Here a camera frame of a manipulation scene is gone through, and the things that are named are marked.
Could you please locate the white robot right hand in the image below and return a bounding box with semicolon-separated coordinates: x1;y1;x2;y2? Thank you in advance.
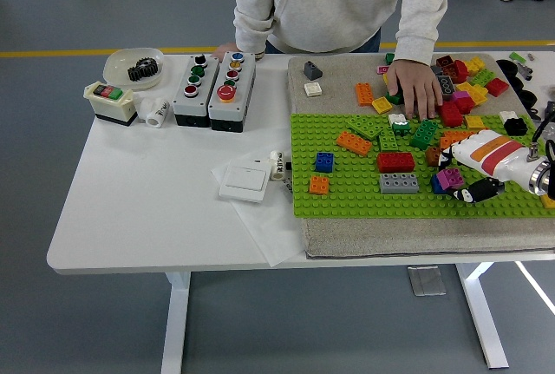
435;129;542;205

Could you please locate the person's right hand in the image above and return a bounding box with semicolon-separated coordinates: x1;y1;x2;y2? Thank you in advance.
211;42;239;62

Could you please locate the person's left hand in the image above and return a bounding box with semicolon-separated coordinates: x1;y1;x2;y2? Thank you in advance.
384;60;444;120

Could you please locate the red two-by-four brick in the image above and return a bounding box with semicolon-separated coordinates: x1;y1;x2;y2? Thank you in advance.
375;151;416;174

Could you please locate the green studded baseplate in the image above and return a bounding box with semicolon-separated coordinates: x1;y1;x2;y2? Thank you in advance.
289;112;555;219

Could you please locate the grey two-by-four brick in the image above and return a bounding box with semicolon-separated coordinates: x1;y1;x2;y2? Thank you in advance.
378;172;421;195
436;75;456;100

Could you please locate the black two-by-two brick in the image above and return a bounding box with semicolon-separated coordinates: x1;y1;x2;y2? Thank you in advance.
503;116;529;136

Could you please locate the orange two-by-four brick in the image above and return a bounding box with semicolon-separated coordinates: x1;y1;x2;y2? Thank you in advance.
440;130;478;149
355;82;376;108
336;129;374;157

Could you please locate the yellow flat square brick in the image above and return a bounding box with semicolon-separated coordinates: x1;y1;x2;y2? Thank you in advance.
371;95;394;115

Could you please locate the red tall brick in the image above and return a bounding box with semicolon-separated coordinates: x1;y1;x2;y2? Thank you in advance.
441;59;470;84

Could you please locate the large red brick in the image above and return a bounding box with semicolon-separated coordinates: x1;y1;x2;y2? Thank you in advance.
437;99;477;128

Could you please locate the yellow two-by-four brick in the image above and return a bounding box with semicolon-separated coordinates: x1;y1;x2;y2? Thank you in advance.
455;82;490;106

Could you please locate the light green two-by-three brick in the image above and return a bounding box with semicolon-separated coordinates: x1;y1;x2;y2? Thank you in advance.
377;124;401;152

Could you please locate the blue two-by-two brick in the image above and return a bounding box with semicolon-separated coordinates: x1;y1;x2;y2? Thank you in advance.
314;151;336;174
429;173;452;195

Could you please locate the light green two-by-four brick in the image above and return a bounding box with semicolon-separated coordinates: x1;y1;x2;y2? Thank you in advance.
470;69;496;88
346;113;390;141

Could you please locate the red two-by-two brick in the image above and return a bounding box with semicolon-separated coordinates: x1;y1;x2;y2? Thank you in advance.
484;77;511;97

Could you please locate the dark grey slope brick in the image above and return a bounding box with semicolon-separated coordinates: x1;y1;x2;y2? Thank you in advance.
302;60;324;81

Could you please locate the orange two-by-two brick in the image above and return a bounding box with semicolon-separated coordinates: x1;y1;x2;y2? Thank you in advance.
309;174;330;195

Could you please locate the grey emergency-stop control box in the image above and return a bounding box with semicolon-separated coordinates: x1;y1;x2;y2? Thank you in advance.
207;51;257;134

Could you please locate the grey four-button control box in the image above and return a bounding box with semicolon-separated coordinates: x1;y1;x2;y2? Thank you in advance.
172;55;221;128

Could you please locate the black gear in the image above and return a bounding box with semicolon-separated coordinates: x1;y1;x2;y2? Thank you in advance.
127;57;160;84

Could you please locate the white pipe tee fitting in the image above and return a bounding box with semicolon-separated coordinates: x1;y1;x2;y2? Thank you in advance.
134;96;170;129

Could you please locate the white oval dish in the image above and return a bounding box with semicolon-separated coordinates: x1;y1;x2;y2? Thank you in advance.
102;47;167;91

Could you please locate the small white labelled pipe fitting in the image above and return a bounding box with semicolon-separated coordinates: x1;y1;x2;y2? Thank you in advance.
268;150;287;183

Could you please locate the grey-brown mat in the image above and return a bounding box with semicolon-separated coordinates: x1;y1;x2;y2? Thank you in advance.
287;53;555;260

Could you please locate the metal floor plate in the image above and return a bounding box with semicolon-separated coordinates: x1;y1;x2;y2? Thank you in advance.
407;265;447;297

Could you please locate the white label with black print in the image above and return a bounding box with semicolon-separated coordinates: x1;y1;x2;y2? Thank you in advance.
280;174;296;201

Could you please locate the white table leg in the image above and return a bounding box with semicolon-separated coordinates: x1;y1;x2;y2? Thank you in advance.
160;270;192;374
454;262;509;370

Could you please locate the white paper sheet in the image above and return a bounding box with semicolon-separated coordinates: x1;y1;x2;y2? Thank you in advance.
211;143;307;268

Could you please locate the cream red-green switch box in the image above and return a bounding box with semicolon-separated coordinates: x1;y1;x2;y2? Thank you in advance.
82;81;136;128

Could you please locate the white wall switch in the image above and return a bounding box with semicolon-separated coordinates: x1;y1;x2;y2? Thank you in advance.
219;161;272;205

